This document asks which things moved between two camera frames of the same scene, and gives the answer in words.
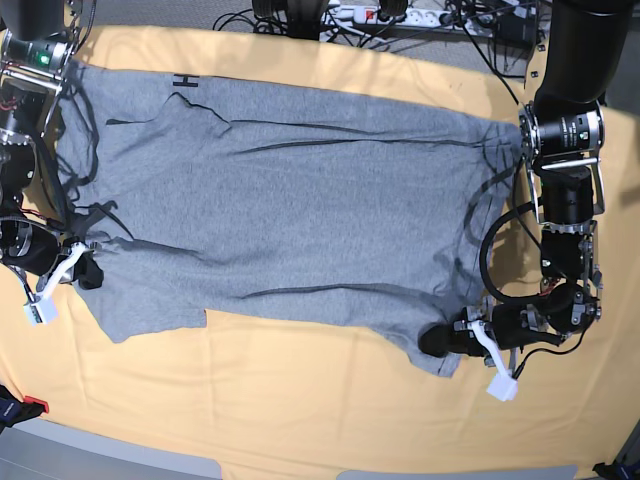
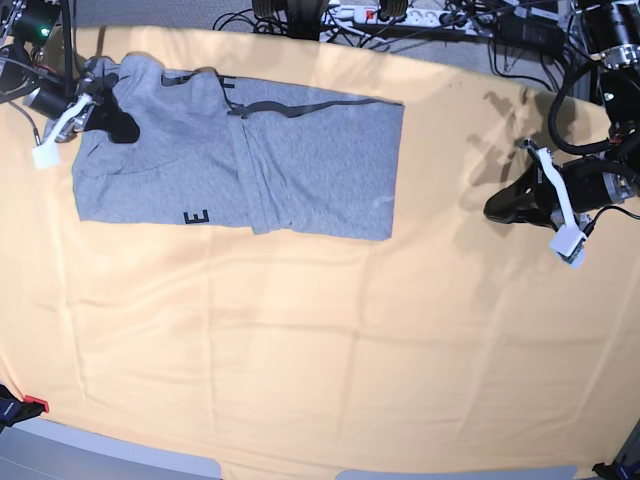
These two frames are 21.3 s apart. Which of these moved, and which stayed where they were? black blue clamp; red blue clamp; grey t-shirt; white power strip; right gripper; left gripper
Moved: right gripper; left gripper; grey t-shirt
Stayed: black blue clamp; red blue clamp; white power strip
